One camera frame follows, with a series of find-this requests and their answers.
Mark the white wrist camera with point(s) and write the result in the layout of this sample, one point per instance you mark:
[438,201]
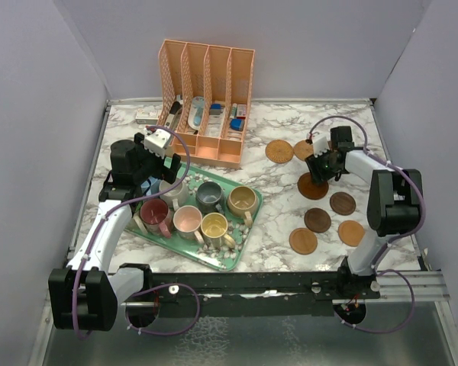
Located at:
[320,145]
[157,141]

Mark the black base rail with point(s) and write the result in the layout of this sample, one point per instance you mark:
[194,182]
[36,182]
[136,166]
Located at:
[248,294]

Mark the dark walnut coaster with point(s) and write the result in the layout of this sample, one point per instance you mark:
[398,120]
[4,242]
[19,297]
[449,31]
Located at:
[317,220]
[342,203]

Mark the brown wooden ringed coaster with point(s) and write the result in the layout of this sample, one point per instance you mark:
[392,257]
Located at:
[309,189]

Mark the light blue mug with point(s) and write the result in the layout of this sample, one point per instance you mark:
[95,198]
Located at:
[150,186]

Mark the green floral tray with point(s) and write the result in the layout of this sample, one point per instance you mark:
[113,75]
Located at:
[221,257]

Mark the green mug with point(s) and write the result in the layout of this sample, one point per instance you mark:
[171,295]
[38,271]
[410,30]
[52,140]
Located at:
[136,225]

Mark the beige grey mug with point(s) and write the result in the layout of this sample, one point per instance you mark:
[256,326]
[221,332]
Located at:
[175,197]

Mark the white packaged item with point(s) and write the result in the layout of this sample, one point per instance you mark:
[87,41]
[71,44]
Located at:
[215,119]

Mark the yellow mug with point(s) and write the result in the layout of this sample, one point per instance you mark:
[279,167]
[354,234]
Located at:
[214,230]

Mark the orange plastic desk organizer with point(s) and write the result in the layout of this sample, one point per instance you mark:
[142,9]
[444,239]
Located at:
[216,73]

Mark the maroon red mug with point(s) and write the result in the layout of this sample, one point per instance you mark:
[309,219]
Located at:
[157,217]

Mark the pink mug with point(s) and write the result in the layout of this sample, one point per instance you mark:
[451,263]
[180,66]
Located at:
[187,220]

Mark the red white small box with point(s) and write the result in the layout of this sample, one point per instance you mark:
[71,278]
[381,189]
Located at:
[238,111]

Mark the light orange wooden coaster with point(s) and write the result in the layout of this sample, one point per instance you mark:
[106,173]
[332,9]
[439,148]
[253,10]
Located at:
[303,241]

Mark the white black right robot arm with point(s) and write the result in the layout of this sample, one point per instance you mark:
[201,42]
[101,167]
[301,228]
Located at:
[395,207]

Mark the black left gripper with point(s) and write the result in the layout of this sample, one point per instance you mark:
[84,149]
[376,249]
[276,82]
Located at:
[171,173]

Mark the tan brown mug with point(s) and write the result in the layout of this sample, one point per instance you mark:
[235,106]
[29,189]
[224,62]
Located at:
[242,202]

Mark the small white staples box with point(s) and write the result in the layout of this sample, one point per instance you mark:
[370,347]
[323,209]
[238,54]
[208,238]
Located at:
[147,116]

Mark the black white stapler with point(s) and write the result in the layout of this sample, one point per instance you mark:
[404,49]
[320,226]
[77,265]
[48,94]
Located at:
[174,114]

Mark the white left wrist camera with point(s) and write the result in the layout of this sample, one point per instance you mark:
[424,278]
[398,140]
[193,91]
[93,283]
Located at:
[157,141]

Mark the blue stamp box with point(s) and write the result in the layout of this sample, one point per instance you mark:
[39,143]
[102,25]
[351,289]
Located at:
[237,124]

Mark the dark grey blue mug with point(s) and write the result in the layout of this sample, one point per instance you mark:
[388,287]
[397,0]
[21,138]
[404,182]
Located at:
[210,198]

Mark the woven rattan coaster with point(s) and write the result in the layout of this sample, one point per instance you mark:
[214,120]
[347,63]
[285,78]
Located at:
[279,151]
[303,149]

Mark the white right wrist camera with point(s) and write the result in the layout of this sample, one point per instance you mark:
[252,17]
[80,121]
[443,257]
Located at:
[320,145]

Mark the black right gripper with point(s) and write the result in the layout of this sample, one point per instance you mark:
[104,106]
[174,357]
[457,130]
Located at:
[317,174]

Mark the blue correction tape package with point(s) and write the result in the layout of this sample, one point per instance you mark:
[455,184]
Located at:
[196,112]

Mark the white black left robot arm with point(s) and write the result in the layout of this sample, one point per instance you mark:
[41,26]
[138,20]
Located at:
[83,297]

